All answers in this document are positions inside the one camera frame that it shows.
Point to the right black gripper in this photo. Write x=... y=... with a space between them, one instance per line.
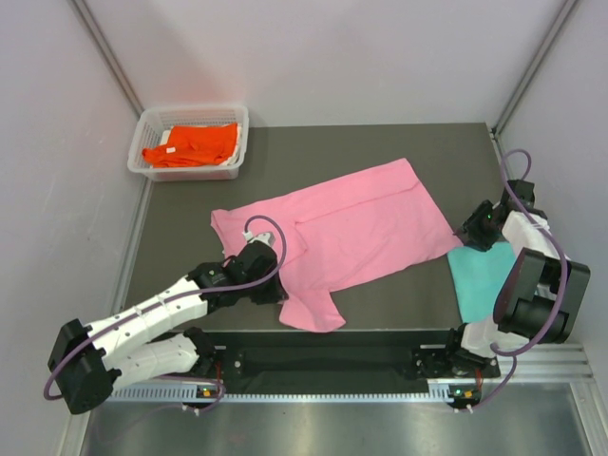
x=478 y=240

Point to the pink t shirt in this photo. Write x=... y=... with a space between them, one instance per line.
x=342 y=233

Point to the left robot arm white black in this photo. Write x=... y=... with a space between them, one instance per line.
x=89 y=362

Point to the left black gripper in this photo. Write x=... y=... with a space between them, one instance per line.
x=275 y=294

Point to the orange t shirt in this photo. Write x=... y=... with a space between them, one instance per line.
x=195 y=146

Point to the folded teal t shirt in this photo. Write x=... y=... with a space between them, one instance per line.
x=478 y=278

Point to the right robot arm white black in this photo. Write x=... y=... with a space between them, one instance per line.
x=513 y=287

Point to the white plastic laundry basket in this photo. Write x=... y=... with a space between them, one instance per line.
x=155 y=120

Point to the slotted white cable duct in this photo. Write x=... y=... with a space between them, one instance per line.
x=190 y=393

